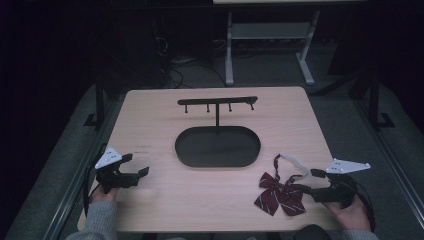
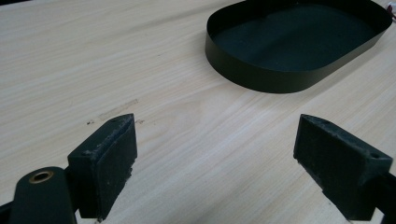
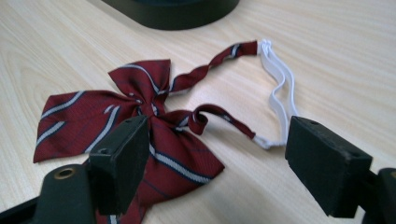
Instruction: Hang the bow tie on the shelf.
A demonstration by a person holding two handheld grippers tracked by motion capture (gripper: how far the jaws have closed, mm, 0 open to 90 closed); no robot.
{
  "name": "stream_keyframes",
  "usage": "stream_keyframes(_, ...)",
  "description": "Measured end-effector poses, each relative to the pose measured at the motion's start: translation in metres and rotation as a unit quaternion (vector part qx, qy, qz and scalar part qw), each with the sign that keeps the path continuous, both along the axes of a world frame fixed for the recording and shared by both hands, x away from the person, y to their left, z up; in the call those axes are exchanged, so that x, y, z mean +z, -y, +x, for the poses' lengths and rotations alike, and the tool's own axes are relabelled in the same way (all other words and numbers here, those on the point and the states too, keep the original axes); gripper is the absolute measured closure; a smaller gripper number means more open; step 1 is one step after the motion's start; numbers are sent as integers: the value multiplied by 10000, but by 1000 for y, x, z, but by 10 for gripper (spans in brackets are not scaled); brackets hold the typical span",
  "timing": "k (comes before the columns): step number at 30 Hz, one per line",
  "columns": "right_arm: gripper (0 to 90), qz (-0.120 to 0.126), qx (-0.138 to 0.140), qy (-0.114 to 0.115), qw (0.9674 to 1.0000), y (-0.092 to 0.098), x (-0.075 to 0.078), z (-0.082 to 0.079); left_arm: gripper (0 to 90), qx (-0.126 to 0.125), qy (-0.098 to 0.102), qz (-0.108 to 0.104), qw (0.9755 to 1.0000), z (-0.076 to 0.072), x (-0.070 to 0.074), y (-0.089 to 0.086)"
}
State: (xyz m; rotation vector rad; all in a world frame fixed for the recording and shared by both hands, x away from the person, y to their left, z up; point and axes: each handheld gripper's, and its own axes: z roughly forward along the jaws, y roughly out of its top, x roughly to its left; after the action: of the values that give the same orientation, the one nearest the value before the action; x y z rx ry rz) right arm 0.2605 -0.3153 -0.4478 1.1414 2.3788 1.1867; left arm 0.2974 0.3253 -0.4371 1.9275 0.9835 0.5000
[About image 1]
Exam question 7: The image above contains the white metal frame table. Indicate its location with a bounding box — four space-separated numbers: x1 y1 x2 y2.
212 0 322 87

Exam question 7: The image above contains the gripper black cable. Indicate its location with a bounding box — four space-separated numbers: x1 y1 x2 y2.
352 184 377 233
82 143 108 218

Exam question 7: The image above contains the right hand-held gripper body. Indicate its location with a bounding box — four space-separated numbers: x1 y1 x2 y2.
311 158 372 210

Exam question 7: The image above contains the black metal stand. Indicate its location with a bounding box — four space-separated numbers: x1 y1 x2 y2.
83 71 108 132
348 68 397 132

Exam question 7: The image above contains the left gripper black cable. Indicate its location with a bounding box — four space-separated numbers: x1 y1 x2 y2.
82 143 108 218

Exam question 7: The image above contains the black hook stand with tray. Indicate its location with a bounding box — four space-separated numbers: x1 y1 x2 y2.
174 95 262 169

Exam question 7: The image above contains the dark round object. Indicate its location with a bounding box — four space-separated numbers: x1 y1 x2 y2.
293 223 334 240

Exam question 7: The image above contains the person's right hand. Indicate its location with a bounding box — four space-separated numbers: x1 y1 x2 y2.
324 195 372 232

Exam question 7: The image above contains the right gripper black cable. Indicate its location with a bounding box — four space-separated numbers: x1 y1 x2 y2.
352 184 377 233

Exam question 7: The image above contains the dark red striped bow tie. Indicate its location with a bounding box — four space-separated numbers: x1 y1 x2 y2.
253 152 313 217

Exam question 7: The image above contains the person's left hand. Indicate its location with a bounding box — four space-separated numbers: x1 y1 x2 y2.
89 184 120 204

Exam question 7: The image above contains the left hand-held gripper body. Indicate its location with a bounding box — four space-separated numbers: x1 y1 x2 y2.
94 146 141 195

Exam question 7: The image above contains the bundle of floor cables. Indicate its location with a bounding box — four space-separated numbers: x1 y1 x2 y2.
154 34 228 90

